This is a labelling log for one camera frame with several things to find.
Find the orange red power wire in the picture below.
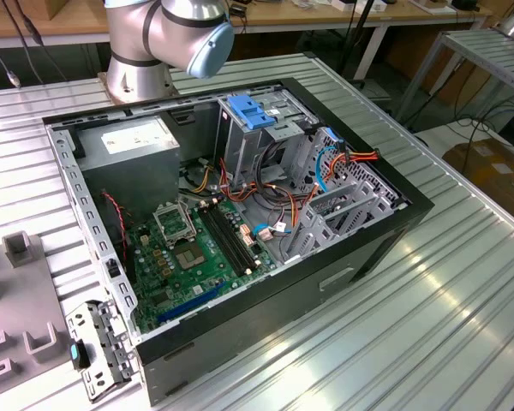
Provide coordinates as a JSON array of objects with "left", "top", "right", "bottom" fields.
[{"left": 323, "top": 145, "right": 380, "bottom": 181}]

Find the grey metal disk bay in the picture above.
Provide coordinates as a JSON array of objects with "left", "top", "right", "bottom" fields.
[{"left": 280, "top": 182, "right": 402, "bottom": 265}]

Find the black RAM slot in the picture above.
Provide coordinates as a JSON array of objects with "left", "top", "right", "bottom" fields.
[
  {"left": 203, "top": 204, "right": 250, "bottom": 275},
  {"left": 198, "top": 205, "right": 246, "bottom": 277},
  {"left": 208, "top": 202, "right": 255, "bottom": 271},
  {"left": 213, "top": 200, "right": 260, "bottom": 269}
]

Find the grey optical drive cage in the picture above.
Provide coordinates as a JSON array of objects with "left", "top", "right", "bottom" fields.
[{"left": 216, "top": 87, "right": 318, "bottom": 189}]

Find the CPU socket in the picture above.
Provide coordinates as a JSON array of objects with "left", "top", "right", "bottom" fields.
[{"left": 172, "top": 241, "right": 207, "bottom": 271}]

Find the blue drive cage latch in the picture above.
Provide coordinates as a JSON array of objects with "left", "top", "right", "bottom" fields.
[{"left": 229, "top": 94, "right": 278, "bottom": 132}]

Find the metal socket cover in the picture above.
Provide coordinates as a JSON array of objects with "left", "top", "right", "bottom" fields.
[{"left": 152, "top": 200, "right": 197, "bottom": 248}]

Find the green motherboard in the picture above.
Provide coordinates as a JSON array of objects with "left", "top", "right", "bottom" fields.
[{"left": 123, "top": 199, "right": 279, "bottom": 335}]

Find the black open PC case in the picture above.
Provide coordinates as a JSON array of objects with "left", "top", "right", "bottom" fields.
[{"left": 41, "top": 76, "right": 436, "bottom": 407}]

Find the blue expansion slot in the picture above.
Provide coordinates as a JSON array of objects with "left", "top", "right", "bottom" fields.
[{"left": 157, "top": 281, "right": 229, "bottom": 325}]

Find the grey power supply unit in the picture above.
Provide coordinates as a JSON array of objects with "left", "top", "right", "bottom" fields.
[{"left": 75, "top": 115, "right": 182, "bottom": 219}]

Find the silver expansion slot retainer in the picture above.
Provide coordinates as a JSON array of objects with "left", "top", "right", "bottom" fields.
[{"left": 63, "top": 299, "right": 138, "bottom": 403}]

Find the black tripod stand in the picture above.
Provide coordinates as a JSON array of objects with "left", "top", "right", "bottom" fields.
[{"left": 336, "top": 0, "right": 380, "bottom": 85}]

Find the black blue retainer tab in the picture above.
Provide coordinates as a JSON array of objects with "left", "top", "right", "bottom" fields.
[{"left": 69, "top": 337, "right": 91, "bottom": 370}]

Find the large flat cardboard box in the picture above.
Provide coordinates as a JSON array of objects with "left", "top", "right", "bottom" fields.
[{"left": 443, "top": 136, "right": 514, "bottom": 215}]

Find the grey parts rack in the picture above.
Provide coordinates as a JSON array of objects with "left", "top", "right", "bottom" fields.
[{"left": 0, "top": 233, "right": 85, "bottom": 403}]

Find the metal slat side table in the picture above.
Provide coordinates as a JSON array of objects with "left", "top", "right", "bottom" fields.
[{"left": 396, "top": 27, "right": 514, "bottom": 125}]

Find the small blue wire pink connector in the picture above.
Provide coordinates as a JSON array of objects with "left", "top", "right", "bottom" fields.
[{"left": 252, "top": 222, "right": 293, "bottom": 244}]

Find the orange yellow wire bundle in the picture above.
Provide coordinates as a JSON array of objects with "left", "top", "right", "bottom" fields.
[{"left": 177, "top": 156, "right": 320, "bottom": 228}]

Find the blue data wire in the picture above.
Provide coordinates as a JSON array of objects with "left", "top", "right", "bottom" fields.
[{"left": 313, "top": 128, "right": 348, "bottom": 196}]

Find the black case fan red wire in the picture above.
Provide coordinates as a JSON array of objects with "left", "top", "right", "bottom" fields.
[{"left": 100, "top": 190, "right": 132, "bottom": 275}]

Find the black cable metal connector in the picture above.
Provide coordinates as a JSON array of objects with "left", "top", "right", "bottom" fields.
[{"left": 0, "top": 0, "right": 22, "bottom": 89}]

